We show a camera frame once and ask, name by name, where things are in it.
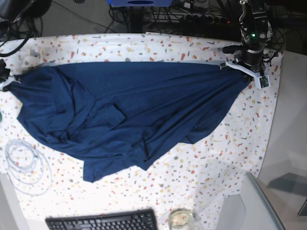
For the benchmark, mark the terrazzo patterned tablecloth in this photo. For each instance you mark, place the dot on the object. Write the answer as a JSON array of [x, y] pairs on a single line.
[[198, 177]]

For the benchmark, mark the blue box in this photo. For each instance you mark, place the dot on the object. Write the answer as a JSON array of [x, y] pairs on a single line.
[[140, 3]]

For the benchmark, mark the dark blue t-shirt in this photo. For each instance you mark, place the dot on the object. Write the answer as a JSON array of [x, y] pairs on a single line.
[[114, 115]]

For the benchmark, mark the glass jar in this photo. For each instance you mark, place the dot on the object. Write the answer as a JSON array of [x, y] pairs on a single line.
[[181, 219]]

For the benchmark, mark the black power strip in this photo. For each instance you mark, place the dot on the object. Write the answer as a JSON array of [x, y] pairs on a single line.
[[167, 17]]

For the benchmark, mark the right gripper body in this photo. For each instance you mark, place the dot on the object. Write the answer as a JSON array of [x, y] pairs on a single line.
[[5, 76]]

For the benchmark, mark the black keyboard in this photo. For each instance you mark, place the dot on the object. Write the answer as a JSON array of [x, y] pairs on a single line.
[[133, 220]]

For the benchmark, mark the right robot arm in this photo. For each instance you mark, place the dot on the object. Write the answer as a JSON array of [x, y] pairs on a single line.
[[20, 19]]

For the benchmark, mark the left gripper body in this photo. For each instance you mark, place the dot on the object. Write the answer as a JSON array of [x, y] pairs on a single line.
[[258, 72]]

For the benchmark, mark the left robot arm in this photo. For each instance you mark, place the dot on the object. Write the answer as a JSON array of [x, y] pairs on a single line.
[[256, 33]]

